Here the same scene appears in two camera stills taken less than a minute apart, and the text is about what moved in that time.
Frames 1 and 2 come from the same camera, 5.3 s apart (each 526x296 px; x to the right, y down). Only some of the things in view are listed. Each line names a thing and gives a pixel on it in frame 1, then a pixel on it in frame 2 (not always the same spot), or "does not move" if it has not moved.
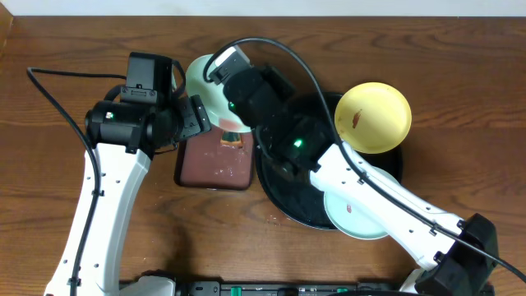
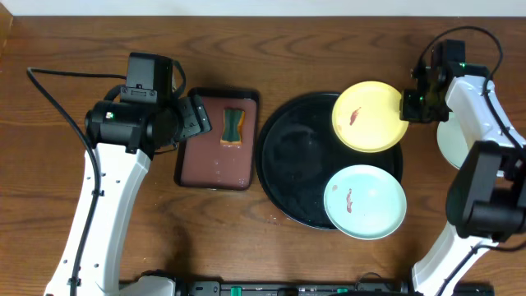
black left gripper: [193, 117] does not move
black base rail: [290, 288] does not move
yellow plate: [373, 117] does not move
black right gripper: [274, 78] -> [408, 113]
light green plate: [213, 96] -> [452, 141]
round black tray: [292, 189] does not move
